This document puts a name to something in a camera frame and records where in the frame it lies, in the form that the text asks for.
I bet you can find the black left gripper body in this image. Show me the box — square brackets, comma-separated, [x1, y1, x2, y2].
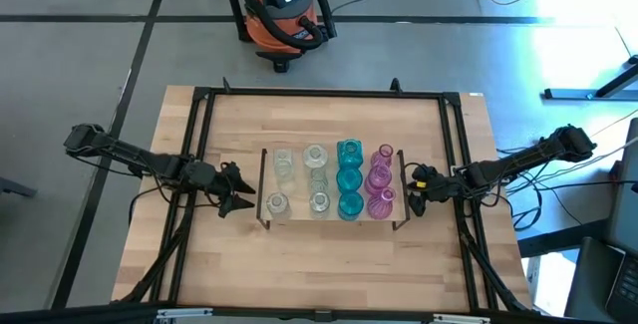
[186, 161, 231, 200]

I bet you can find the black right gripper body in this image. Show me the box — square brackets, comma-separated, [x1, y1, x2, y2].
[421, 171, 463, 203]

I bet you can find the pink ribbed glass vase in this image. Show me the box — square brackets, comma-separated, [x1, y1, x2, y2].
[367, 186, 398, 221]
[363, 164, 394, 196]

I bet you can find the pink narrow-neck glass vase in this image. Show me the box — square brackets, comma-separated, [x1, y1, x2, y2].
[371, 144, 396, 169]

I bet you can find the clear smooth waisted glass vase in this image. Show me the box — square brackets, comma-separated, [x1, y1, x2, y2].
[264, 191, 291, 217]

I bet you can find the clear slim glass vase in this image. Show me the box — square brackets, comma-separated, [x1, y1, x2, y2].
[273, 164, 295, 183]

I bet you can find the clear square glass vase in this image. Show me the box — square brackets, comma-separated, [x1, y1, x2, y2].
[272, 148, 295, 166]

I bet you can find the teal round glass vase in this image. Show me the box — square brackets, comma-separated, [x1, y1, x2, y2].
[337, 191, 365, 222]
[335, 166, 364, 194]

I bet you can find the teal square glass vase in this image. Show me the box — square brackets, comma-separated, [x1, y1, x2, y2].
[336, 139, 365, 169]

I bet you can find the clear tall textured glass vase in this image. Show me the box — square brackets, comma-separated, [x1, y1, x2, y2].
[309, 167, 330, 191]

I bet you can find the clear wide round glass vase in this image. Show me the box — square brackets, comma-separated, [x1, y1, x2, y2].
[302, 143, 330, 169]

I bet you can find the clear ribbed cylinder glass vase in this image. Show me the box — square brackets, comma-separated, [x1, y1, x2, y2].
[308, 190, 332, 214]

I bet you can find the black desk foot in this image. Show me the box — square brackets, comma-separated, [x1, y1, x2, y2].
[542, 54, 638, 101]
[516, 218, 612, 259]

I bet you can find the orange and black shop vacuum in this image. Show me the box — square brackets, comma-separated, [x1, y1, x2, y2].
[232, 0, 338, 74]

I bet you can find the black vacuum extension wand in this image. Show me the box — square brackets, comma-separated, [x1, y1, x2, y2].
[218, 0, 253, 44]

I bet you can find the dark grey control console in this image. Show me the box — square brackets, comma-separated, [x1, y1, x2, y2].
[563, 236, 638, 324]

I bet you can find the grey upright panel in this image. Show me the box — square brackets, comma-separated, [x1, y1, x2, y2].
[605, 117, 638, 255]

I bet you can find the dark grey furniture foot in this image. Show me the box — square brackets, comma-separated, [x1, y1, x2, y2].
[0, 176, 39, 199]

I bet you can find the black left base cable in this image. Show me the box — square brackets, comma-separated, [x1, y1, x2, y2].
[127, 183, 169, 226]

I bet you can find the wooden shelf with black frame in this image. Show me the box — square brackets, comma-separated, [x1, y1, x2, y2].
[254, 141, 410, 231]

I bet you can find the silver frame strip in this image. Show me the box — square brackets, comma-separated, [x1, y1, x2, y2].
[156, 307, 214, 320]
[432, 313, 490, 324]

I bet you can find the black floor cable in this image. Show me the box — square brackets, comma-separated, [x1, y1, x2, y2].
[507, 168, 638, 230]

